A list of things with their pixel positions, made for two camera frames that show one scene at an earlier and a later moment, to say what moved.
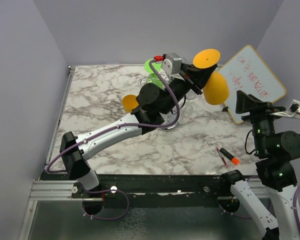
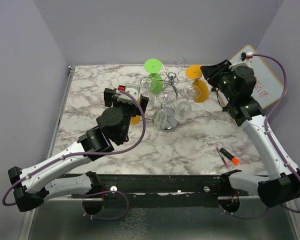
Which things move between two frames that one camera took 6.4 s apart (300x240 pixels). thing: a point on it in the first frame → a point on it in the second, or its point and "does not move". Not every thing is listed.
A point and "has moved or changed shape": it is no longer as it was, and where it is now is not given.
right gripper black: (245, 102) → (211, 71)
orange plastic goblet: (216, 90) has moved or changed shape
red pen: (222, 157) does not move
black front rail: (143, 191) does not move
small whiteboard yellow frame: (247, 73) does not move
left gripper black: (200, 76) → (111, 101)
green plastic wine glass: (152, 79) does not move
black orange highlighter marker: (234, 159) does not move
